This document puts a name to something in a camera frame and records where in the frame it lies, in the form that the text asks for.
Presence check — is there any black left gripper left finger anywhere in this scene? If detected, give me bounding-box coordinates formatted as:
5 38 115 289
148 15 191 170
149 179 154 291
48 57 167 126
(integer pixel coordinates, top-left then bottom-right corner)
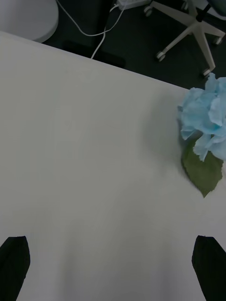
0 236 31 301

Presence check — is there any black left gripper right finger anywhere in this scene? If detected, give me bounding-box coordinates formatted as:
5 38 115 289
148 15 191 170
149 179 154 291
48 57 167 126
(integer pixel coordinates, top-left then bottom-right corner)
191 235 226 301

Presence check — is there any pale blue flower, bent stem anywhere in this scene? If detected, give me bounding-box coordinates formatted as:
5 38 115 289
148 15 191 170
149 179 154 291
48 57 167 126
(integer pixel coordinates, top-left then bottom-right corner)
178 72 226 198

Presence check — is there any white swivel chair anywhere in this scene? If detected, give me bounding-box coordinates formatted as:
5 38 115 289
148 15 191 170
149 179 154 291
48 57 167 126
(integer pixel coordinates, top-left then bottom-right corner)
143 0 226 77

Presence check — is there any white round stand base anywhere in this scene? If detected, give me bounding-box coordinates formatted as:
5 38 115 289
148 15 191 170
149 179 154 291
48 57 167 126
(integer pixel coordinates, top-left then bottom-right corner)
0 0 59 44

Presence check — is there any white cable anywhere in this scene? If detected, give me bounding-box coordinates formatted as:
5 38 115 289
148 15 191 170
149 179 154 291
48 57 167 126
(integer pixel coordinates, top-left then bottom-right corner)
56 0 126 60

